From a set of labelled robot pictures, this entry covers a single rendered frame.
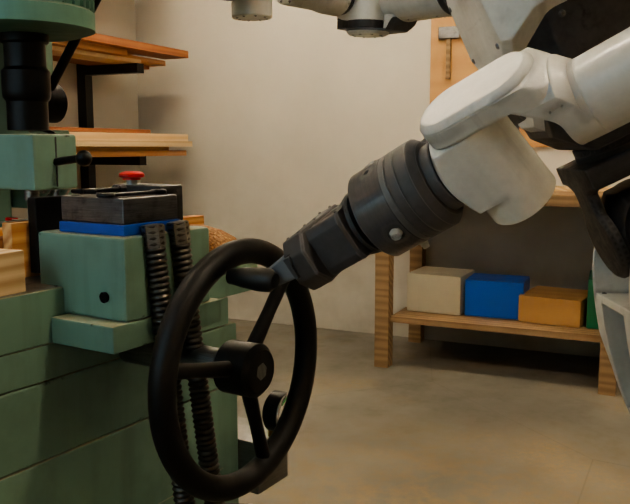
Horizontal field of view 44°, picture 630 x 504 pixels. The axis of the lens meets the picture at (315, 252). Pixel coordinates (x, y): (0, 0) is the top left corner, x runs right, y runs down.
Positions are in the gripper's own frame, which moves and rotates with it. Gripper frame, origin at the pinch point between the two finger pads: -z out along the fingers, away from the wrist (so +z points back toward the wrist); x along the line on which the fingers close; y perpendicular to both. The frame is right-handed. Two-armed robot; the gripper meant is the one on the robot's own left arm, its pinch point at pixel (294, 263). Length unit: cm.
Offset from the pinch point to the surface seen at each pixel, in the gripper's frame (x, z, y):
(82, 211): -2.5, -17.5, 17.1
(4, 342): -14.2, -25.7, 9.8
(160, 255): -2.3, -12.1, 8.3
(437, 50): 341, -77, 21
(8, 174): 5.3, -31.8, 27.6
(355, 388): 210, -149, -84
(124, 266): -5.8, -13.9, 9.4
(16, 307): -11.7, -24.1, 12.1
